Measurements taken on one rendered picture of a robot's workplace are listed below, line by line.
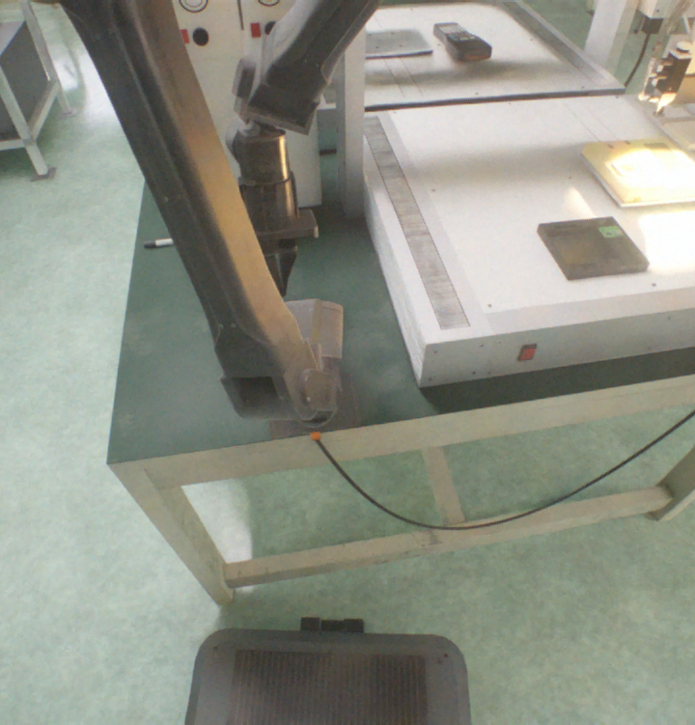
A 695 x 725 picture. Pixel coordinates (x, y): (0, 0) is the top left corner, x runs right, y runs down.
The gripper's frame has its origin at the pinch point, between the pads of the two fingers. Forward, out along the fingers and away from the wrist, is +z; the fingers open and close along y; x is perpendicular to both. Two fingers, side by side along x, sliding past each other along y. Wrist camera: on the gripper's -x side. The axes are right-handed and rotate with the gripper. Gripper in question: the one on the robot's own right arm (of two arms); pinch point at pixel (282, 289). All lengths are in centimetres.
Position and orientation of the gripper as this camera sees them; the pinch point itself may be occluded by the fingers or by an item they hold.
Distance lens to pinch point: 70.4
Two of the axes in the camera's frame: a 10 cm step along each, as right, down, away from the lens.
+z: 0.6, 8.0, 5.9
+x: 1.9, 5.7, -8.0
